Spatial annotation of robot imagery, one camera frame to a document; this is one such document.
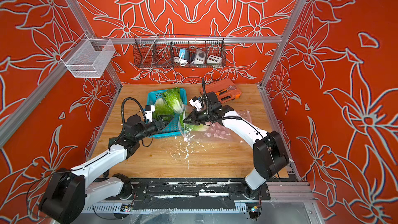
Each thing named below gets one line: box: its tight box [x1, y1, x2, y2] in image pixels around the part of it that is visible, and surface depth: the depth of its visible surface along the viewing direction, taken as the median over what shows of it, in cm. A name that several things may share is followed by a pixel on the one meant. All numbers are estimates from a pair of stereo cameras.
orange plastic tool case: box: [199, 77, 243, 105], surface depth 112 cm
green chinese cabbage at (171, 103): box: [152, 87, 184, 120], surface depth 99 cm
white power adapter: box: [190, 48, 207, 65], surface depth 93 cm
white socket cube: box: [206, 54, 222, 65], surface depth 96 cm
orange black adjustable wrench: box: [215, 86, 237, 96], surface depth 112 cm
